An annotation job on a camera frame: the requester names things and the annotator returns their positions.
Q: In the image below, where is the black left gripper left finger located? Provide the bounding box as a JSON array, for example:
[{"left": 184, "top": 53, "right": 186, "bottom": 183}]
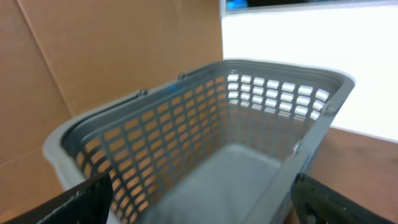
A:
[{"left": 5, "top": 173, "right": 113, "bottom": 224}]

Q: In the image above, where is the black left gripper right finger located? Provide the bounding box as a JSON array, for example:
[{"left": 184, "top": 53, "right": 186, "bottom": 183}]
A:
[{"left": 290, "top": 173, "right": 393, "bottom": 224}]

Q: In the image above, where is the grey plastic shopping basket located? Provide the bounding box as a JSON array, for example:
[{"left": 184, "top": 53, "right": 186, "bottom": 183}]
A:
[{"left": 43, "top": 60, "right": 355, "bottom": 223}]

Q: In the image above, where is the brown cardboard panel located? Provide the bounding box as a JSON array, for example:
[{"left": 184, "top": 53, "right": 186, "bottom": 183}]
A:
[{"left": 1, "top": 0, "right": 223, "bottom": 222}]

